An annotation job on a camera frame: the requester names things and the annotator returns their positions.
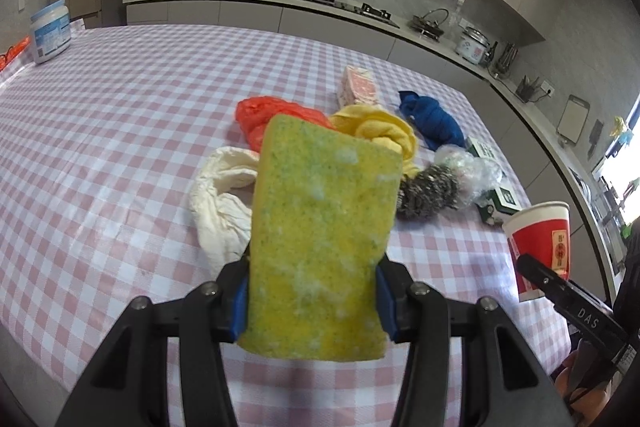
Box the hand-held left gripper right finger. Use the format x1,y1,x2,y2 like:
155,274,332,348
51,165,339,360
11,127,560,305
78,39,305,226
375,259,576,427

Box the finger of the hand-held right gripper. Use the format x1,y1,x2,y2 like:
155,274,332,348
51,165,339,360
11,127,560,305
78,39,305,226
516,253,571,308

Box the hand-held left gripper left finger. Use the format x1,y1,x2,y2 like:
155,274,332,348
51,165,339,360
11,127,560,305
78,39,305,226
54,252,251,427

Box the red paper cup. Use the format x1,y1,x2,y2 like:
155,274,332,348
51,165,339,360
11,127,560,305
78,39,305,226
502,201,572,303

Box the green and white box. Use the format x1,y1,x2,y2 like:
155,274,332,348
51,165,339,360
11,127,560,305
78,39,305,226
466,138,501,160
487,186,523,214

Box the yellow green sponge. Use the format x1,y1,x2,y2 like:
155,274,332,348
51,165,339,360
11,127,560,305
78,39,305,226
236,113,404,363

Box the white cloth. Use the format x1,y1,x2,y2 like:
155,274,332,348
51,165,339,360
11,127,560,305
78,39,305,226
189,146,261,275

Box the steel wool scrubber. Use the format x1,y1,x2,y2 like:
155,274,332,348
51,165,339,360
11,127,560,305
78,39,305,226
396,164,461,222

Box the clear plastic bag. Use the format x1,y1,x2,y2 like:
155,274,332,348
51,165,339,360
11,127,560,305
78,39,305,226
432,144,503,208

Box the yellow cloth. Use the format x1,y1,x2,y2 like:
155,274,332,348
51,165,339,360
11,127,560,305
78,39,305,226
329,104,421,178

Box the blue cloth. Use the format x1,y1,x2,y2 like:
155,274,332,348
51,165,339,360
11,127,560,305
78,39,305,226
397,91,467,152

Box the red plastic bag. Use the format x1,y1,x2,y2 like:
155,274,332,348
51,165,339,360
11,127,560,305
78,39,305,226
235,96,336,152

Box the pink patterned carton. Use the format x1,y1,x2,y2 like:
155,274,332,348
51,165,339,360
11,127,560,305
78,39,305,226
336,66,381,108

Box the person's right hand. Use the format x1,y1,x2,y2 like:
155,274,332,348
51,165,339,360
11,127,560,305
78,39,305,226
550,347,618,418

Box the black cleaver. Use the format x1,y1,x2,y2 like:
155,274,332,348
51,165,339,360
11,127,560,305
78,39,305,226
587,119,605,158

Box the white cutting board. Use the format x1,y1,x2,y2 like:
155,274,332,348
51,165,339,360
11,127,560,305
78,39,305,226
556,94,591,144

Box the yellow and blue gloves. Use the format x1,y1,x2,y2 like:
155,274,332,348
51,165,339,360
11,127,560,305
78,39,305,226
609,116,630,152

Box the black utensil holder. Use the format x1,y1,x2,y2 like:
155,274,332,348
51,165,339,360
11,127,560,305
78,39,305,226
515,76,541,104

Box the pink checked tablecloth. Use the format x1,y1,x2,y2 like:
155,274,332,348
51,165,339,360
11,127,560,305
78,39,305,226
0,24,571,427

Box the metal utensil rack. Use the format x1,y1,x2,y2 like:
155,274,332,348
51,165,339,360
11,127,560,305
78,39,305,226
492,42,519,78

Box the white rice cooker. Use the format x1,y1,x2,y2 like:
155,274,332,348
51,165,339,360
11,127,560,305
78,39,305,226
455,24,490,65

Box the black gas stove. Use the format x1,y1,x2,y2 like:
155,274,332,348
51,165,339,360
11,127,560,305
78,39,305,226
297,0,401,28

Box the beige base cabinets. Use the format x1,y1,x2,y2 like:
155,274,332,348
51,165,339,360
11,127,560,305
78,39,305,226
124,0,491,82

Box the white tub with blue label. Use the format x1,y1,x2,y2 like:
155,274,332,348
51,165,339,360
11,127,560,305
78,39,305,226
29,0,73,65

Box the orange packet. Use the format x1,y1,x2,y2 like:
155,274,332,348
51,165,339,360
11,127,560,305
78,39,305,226
0,36,32,72

